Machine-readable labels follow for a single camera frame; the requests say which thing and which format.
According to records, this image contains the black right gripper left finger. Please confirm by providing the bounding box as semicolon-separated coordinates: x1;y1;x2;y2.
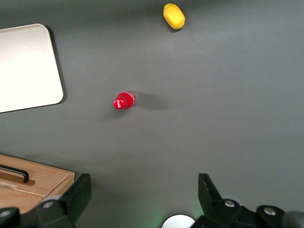
0;173;92;228

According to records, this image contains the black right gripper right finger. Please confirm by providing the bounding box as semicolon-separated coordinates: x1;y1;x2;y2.
197;173;304;228

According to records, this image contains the wooden drawer with black handle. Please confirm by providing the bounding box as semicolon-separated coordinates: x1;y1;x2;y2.
0;186;46;216
0;154;71;198

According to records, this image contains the wooden drawer cabinet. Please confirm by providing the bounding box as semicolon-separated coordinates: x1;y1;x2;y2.
44;171;76;199

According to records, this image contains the small red cola bottle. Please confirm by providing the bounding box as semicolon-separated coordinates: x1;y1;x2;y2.
113;90;138;111

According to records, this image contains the beige plastic tray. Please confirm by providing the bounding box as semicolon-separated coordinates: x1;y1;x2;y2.
0;23;64;114

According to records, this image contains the yellow lemon-shaped object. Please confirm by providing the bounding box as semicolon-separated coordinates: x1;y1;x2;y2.
162;3;186;30

